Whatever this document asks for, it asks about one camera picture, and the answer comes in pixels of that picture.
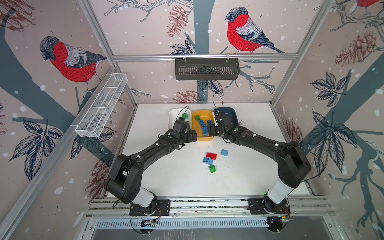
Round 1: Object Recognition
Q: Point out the blue lego brick cluster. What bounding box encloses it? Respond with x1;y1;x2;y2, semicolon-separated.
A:
202;157;214;166

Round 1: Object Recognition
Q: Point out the dark teal plastic bin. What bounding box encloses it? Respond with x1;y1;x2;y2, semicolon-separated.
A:
213;107;240;126

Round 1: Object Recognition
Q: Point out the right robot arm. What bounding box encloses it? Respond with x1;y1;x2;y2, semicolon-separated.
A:
208;113;312;214

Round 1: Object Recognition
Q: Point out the aluminium front rail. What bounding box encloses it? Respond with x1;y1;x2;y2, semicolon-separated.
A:
85;195;335;219

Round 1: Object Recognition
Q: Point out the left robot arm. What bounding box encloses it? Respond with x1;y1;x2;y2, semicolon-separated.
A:
104;118;197;214

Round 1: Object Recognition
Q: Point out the yellow plastic bin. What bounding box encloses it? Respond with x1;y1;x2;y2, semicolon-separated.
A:
192;110;214;142

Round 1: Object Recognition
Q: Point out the red lego brick low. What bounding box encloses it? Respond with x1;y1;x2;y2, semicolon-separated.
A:
206;153;217;161

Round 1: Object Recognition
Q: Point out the white wire mesh basket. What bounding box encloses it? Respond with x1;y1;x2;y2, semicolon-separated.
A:
75;73;128;138

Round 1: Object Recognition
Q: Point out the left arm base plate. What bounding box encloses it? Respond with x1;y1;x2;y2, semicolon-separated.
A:
130;199;171;217

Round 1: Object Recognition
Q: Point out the white plastic bin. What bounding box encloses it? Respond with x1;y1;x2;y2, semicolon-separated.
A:
168;108;192;132

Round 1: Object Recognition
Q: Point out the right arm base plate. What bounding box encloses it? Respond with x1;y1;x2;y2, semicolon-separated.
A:
247;198;291;215

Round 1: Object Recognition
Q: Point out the light blue small lego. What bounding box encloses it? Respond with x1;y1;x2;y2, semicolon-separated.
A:
221;150;229;157

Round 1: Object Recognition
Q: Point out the black wire shelf basket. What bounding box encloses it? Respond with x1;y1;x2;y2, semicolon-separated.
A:
175;58;240;81

